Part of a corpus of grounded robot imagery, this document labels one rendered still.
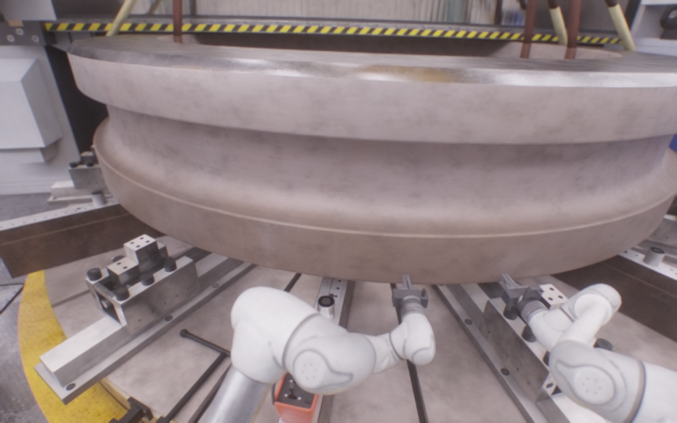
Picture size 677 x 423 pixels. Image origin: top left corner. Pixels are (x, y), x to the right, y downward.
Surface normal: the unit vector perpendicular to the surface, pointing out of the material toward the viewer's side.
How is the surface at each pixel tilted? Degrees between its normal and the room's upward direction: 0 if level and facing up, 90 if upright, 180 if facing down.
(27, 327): 0
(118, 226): 90
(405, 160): 90
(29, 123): 90
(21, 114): 90
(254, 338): 52
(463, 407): 0
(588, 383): 57
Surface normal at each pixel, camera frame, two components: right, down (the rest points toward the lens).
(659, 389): -0.36, -0.65
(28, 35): 0.18, 0.48
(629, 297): -0.81, 0.26
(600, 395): -0.61, -0.25
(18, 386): 0.03, -0.88
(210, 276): 0.81, -0.02
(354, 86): -0.13, 0.47
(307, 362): -0.35, -0.14
